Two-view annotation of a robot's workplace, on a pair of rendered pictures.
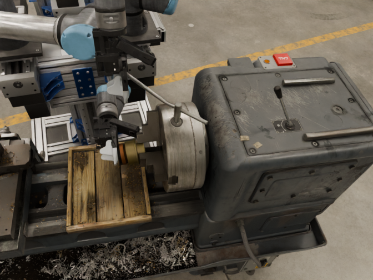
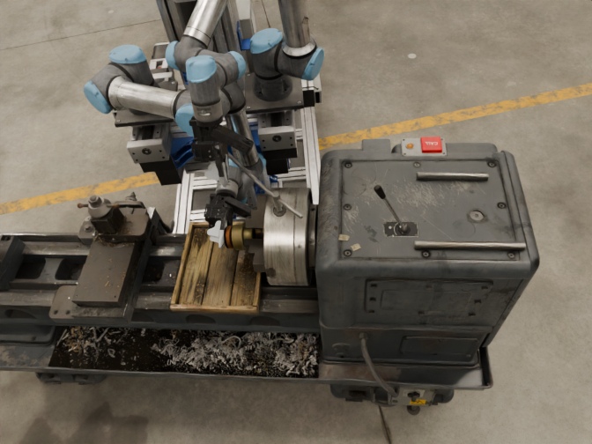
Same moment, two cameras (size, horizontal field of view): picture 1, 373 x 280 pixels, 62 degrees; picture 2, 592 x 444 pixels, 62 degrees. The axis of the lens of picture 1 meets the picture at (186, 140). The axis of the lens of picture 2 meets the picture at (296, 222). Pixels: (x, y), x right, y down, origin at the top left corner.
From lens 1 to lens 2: 0.58 m
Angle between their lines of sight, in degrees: 17
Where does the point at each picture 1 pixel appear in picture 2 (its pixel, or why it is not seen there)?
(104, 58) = (199, 145)
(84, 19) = not seen: hidden behind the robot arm
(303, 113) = (428, 215)
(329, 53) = not seen: outside the picture
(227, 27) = (468, 59)
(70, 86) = not seen: hidden behind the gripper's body
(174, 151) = (271, 242)
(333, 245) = (549, 403)
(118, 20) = (210, 112)
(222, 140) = (321, 236)
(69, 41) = (181, 119)
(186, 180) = (285, 275)
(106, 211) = (213, 295)
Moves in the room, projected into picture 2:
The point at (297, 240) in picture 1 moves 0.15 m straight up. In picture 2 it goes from (455, 375) to (463, 361)
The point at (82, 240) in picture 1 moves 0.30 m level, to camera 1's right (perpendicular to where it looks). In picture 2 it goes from (192, 323) to (265, 350)
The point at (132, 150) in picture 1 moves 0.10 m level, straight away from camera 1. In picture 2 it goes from (238, 234) to (242, 210)
